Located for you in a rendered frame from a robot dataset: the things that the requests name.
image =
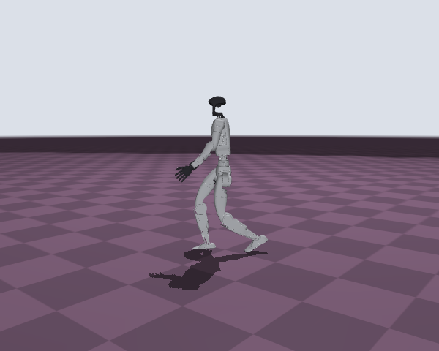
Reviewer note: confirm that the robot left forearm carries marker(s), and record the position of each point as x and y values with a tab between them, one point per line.
204	155

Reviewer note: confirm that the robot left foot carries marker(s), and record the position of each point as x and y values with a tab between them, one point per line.
255	244

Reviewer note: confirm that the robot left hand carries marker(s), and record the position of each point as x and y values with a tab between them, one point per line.
186	171

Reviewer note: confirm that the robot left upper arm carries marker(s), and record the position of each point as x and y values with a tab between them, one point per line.
219	125

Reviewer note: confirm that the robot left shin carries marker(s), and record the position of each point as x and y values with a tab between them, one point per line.
237	227

